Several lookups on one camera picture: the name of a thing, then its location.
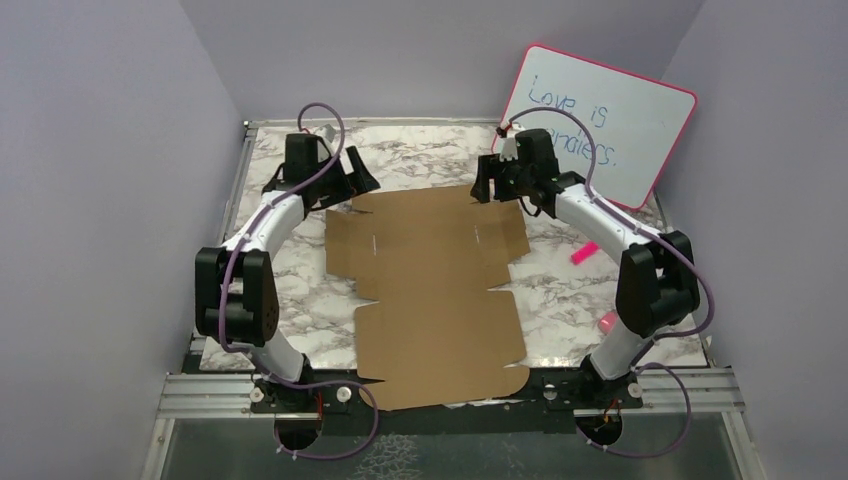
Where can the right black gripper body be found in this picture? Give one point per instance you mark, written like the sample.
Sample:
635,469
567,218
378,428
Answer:
513,182

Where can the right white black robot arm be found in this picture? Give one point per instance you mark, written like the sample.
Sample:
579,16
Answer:
656,285

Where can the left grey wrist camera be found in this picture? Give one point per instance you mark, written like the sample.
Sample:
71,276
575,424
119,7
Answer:
328,132

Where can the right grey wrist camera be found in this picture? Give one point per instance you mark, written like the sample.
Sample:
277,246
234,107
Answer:
509,150

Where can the pink marker pen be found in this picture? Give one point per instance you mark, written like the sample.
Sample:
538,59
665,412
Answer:
583,253

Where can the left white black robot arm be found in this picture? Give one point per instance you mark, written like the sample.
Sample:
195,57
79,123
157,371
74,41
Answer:
235,295

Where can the aluminium table frame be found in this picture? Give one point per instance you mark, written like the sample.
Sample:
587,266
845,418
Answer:
205,428

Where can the brown cardboard box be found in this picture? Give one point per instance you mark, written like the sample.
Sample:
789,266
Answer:
437,324

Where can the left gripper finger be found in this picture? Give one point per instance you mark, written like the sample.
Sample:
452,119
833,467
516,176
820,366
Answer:
336,196
360,180

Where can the pink eraser block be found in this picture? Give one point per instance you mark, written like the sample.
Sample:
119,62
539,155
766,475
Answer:
607,322

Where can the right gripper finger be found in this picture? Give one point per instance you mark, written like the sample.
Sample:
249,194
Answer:
489,166
481,190

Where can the pink framed whiteboard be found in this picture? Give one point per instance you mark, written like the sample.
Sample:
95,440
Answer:
618,127

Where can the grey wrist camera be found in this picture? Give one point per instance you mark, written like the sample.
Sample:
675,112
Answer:
328,132
509,150

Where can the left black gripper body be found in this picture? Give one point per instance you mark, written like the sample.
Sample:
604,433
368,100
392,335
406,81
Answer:
334,177

